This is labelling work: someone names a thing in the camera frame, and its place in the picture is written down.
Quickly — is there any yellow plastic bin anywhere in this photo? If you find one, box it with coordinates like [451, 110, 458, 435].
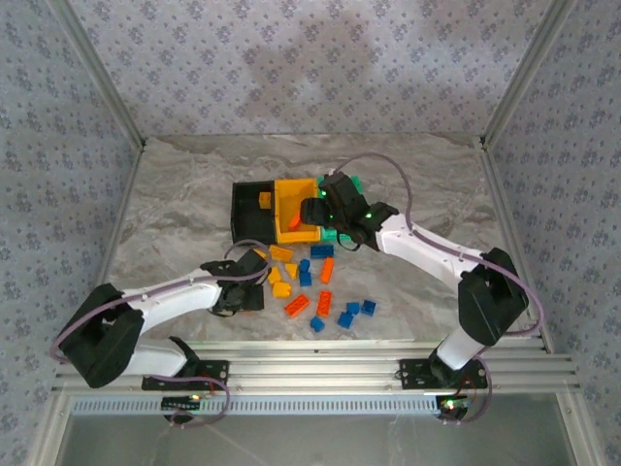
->
[272, 178, 324, 244]

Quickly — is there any green plastic bin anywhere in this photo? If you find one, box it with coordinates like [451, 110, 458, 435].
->
[315, 174, 366, 245]

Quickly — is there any black plastic bin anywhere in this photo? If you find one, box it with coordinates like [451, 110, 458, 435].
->
[230, 180, 280, 245]

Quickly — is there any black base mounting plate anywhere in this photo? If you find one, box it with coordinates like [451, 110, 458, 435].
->
[398, 357, 488, 391]
[141, 359, 230, 392]

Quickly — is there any small circuit board with LED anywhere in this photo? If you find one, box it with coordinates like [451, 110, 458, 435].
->
[435, 395, 470, 418]
[162, 395, 203, 410]

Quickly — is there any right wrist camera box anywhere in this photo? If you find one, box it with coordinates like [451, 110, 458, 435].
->
[319, 173, 359, 200]

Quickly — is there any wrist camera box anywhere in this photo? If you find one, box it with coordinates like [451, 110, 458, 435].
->
[245, 250, 273, 277]
[319, 173, 359, 200]

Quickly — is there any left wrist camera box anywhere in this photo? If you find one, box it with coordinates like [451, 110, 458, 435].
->
[245, 250, 273, 277]

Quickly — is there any purple camera cable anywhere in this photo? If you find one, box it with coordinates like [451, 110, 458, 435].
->
[333, 152, 544, 428]
[50, 240, 273, 431]

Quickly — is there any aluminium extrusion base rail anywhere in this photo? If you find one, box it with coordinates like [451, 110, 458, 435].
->
[52, 341, 581, 395]

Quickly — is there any grey slotted cable duct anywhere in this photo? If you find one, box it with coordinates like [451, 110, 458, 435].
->
[71, 395, 441, 416]

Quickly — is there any aluminium table side rail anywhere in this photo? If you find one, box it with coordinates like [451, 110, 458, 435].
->
[482, 140, 557, 355]
[57, 140, 149, 360]

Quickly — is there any aluminium corner post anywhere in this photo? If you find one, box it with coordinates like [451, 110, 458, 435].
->
[48, 0, 147, 148]
[482, 0, 579, 148]

